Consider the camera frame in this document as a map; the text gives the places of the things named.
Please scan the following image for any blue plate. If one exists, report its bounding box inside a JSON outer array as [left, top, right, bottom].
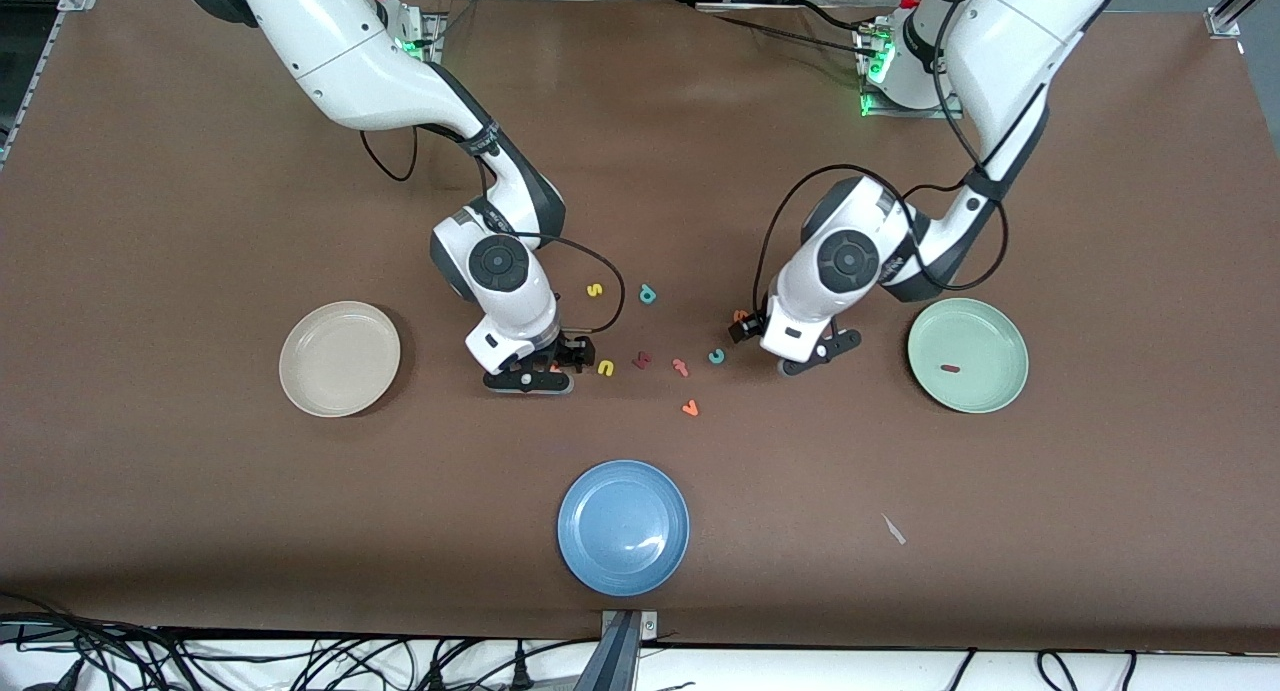
[[557, 459, 691, 598]]

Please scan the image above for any beige brown plate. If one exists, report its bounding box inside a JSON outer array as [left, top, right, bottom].
[[279, 301, 402, 418]]

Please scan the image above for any green plate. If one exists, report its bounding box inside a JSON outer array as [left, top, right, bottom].
[[907, 297, 1030, 414]]

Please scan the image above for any brown table cover sheet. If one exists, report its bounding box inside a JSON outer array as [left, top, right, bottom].
[[0, 0, 1280, 654]]

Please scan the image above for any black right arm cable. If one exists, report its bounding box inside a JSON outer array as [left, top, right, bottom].
[[360, 121, 627, 334]]

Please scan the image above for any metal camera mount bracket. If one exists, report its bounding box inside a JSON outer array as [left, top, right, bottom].
[[598, 609, 659, 691]]

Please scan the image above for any black cable on table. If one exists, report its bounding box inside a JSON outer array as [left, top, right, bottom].
[[700, 0, 881, 62]]

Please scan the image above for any black floor cable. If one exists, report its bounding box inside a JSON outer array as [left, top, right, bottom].
[[1035, 649, 1083, 691], [0, 593, 201, 691]]

